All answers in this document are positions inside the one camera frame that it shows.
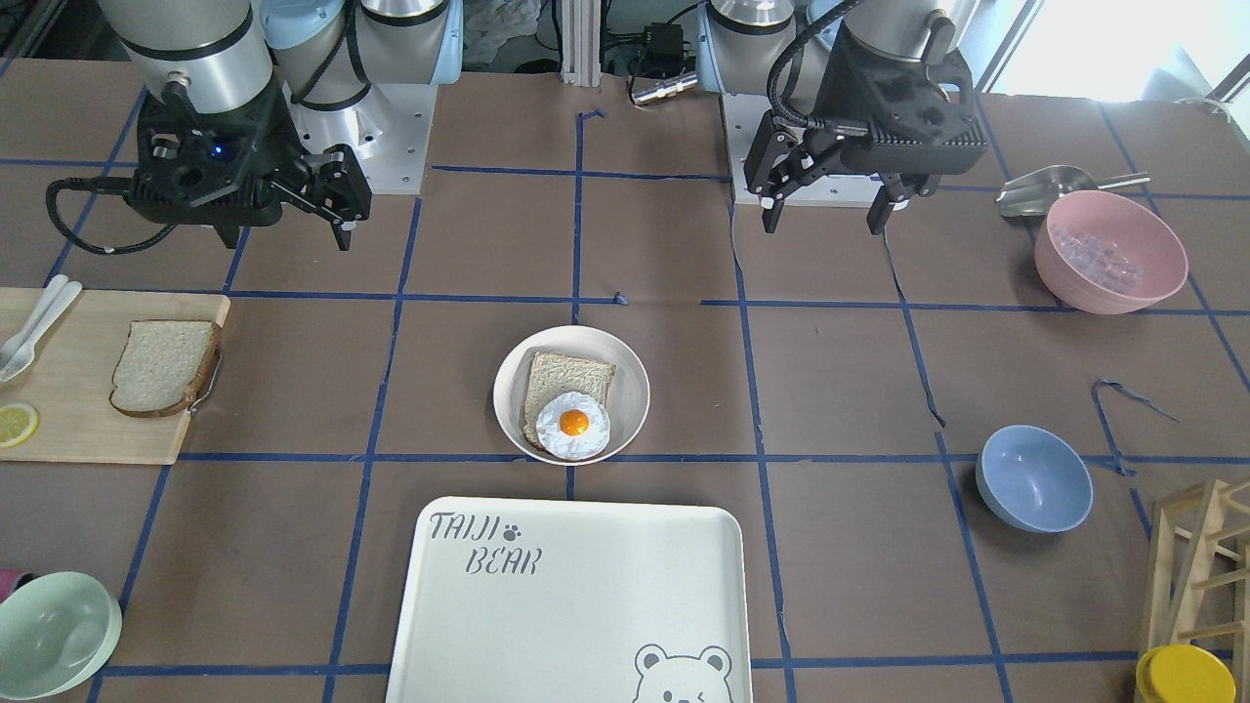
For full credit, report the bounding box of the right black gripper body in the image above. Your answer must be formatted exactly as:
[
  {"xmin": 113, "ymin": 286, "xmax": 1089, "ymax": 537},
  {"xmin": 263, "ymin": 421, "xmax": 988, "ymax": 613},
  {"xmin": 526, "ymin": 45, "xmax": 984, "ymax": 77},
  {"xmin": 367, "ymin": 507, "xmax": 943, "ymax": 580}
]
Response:
[{"xmin": 125, "ymin": 83, "xmax": 373, "ymax": 230}]

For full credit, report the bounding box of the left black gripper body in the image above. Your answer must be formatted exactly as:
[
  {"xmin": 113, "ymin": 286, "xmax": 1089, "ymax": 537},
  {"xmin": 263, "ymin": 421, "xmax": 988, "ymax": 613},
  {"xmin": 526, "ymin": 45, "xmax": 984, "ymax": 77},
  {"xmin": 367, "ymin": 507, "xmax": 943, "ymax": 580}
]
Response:
[{"xmin": 744, "ymin": 38, "xmax": 988, "ymax": 196}]

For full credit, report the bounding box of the white bread slice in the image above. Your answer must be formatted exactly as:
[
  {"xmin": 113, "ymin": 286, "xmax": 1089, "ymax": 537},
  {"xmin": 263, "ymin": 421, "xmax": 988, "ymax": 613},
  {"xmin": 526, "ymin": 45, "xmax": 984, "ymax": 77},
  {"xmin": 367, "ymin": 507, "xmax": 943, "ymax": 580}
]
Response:
[{"xmin": 108, "ymin": 319, "xmax": 223, "ymax": 418}]

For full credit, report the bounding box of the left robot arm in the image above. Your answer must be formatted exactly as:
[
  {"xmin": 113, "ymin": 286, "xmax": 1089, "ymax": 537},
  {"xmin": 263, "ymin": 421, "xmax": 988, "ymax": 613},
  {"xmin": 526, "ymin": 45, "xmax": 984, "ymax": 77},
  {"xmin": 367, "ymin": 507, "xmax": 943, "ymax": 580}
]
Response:
[{"xmin": 696, "ymin": 1, "xmax": 988, "ymax": 235}]

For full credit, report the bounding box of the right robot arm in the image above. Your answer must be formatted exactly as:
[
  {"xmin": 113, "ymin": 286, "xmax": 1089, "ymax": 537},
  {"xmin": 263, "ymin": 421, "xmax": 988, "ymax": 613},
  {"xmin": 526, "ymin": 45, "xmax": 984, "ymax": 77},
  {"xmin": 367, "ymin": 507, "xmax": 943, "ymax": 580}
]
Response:
[{"xmin": 100, "ymin": 1, "xmax": 464, "ymax": 250}]

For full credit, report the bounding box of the white round plate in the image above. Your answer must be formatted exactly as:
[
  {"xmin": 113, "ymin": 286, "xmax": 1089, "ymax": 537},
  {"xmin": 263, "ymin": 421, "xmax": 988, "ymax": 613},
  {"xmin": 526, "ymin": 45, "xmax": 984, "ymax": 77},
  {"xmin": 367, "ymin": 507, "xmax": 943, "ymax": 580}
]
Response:
[{"xmin": 491, "ymin": 325, "xmax": 651, "ymax": 467}]

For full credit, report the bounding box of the bread slice on plate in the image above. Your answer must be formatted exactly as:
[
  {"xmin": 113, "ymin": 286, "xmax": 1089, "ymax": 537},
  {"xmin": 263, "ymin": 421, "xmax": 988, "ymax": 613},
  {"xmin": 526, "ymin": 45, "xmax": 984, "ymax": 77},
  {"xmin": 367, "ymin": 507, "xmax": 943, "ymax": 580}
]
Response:
[{"xmin": 521, "ymin": 352, "xmax": 616, "ymax": 452}]

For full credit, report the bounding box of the metal scoop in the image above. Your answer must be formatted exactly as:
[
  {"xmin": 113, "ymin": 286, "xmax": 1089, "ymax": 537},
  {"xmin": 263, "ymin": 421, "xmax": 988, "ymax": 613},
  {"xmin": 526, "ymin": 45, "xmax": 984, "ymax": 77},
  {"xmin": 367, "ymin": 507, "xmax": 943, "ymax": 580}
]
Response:
[{"xmin": 995, "ymin": 165, "xmax": 1151, "ymax": 219}]

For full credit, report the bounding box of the pink bowl with ice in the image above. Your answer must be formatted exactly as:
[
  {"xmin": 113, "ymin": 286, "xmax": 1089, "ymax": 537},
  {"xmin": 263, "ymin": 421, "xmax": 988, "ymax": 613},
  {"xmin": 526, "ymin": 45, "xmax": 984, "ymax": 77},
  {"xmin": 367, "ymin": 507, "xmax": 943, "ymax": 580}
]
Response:
[{"xmin": 1034, "ymin": 190, "xmax": 1190, "ymax": 315}]

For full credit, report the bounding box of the white plastic cutlery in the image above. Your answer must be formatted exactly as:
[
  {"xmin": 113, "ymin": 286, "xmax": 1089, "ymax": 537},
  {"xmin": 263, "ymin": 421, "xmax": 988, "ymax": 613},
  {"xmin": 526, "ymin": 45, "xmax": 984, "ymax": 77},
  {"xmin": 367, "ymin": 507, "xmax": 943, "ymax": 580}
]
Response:
[{"xmin": 1, "ymin": 274, "xmax": 83, "ymax": 384}]

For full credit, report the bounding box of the lemon slice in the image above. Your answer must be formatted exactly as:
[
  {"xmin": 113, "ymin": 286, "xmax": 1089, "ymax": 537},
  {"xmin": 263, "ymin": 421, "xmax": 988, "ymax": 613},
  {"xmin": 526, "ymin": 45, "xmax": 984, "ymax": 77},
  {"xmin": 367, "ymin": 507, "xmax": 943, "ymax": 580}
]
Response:
[{"xmin": 0, "ymin": 403, "xmax": 41, "ymax": 449}]

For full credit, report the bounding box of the fried egg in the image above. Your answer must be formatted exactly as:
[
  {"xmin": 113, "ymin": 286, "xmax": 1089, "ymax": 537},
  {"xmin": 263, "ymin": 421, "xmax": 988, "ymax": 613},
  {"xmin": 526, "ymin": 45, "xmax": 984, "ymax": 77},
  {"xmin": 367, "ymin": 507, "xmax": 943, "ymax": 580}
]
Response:
[{"xmin": 534, "ymin": 392, "xmax": 611, "ymax": 462}]

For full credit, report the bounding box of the blue bowl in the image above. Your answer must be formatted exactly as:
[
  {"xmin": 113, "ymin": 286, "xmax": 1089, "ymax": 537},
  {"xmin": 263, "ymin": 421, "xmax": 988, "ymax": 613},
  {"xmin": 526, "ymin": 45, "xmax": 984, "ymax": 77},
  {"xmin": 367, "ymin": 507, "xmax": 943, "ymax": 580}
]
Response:
[{"xmin": 975, "ymin": 427, "xmax": 1094, "ymax": 534}]

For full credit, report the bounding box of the white bear tray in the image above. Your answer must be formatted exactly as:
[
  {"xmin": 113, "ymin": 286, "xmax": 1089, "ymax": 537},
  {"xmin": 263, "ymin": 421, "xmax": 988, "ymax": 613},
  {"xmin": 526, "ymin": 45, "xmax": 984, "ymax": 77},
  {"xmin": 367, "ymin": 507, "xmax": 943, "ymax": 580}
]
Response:
[{"xmin": 388, "ymin": 497, "xmax": 753, "ymax": 702}]

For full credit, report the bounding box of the pink cloth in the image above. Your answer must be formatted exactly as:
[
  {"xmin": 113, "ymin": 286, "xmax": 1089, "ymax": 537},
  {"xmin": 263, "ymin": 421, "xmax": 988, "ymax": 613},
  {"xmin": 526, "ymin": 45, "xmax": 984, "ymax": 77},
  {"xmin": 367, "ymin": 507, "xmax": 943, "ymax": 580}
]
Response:
[{"xmin": 0, "ymin": 568, "xmax": 38, "ymax": 600}]

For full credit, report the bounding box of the green bowl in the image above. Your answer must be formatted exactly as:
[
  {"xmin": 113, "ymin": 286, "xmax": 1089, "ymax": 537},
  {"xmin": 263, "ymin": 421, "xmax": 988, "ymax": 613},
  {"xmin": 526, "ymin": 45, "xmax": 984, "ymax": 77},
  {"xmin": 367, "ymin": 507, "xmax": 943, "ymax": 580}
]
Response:
[{"xmin": 1, "ymin": 570, "xmax": 123, "ymax": 700}]

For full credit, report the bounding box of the wooden cup rack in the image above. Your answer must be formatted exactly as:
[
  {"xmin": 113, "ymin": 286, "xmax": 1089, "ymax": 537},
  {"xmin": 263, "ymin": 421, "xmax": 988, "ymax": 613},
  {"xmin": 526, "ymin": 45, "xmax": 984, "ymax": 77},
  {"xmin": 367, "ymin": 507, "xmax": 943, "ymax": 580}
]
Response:
[{"xmin": 1140, "ymin": 479, "xmax": 1249, "ymax": 684}]

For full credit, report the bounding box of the yellow cup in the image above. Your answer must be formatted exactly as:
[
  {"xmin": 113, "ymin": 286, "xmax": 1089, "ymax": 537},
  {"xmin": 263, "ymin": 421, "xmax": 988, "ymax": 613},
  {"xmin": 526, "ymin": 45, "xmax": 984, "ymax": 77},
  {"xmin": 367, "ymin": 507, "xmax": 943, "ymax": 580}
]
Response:
[{"xmin": 1135, "ymin": 643, "xmax": 1238, "ymax": 702}]

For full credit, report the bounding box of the aluminium frame post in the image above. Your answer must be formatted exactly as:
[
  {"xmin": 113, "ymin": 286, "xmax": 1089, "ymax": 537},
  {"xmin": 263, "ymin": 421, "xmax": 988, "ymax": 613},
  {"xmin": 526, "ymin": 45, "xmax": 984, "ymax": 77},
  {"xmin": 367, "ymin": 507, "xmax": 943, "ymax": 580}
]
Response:
[{"xmin": 559, "ymin": 0, "xmax": 603, "ymax": 90}]

